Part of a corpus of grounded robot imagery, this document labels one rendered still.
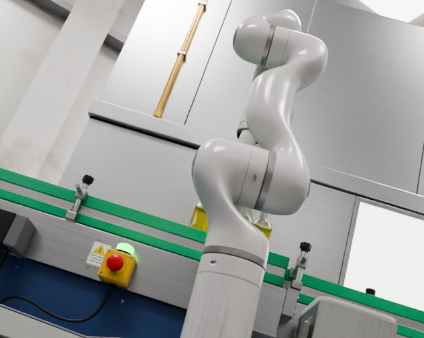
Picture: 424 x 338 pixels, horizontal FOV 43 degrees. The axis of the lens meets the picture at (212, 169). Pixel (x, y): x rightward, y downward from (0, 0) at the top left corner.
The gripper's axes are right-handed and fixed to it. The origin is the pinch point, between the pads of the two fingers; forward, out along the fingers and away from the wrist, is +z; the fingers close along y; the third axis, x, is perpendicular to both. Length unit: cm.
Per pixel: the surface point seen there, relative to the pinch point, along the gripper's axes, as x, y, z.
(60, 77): -143, -172, -117
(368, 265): 46.7, -12.7, 9.3
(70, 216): -37, 16, 31
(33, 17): -188, -180, -164
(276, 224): 16.3, -12.3, 5.4
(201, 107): -19.4, -15.1, -30.1
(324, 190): 28.4, -12.3, -10.9
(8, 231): -47, 23, 41
